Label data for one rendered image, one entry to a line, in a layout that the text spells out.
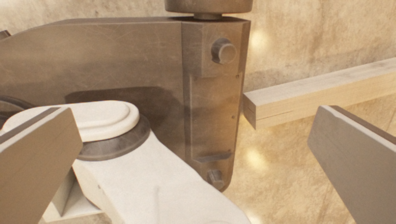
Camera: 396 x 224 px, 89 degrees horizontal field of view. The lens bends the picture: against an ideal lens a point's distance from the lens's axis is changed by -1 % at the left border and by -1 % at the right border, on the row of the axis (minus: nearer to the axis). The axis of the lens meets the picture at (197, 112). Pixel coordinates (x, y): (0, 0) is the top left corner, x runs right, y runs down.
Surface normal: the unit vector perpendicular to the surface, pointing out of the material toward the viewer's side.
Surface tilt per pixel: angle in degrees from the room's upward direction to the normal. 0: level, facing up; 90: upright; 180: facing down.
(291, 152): 0
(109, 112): 90
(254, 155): 0
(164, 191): 115
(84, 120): 90
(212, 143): 0
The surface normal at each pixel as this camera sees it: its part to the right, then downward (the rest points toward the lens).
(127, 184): 0.00, -0.87
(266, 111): 0.22, 0.47
